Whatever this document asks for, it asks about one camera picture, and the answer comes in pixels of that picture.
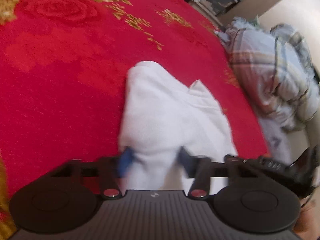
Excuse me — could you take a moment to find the white small garment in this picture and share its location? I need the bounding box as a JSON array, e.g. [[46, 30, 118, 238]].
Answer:
[[119, 61, 237, 191]]

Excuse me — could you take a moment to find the red floral bed blanket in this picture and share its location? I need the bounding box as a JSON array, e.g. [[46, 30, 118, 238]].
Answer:
[[0, 0, 272, 240]]

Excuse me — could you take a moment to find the plaid crumpled quilt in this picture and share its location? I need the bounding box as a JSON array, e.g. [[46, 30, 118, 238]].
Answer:
[[216, 17, 319, 164]]

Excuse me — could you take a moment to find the person's right hand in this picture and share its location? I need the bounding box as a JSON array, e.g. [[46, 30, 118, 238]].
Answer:
[[293, 195, 319, 240]]

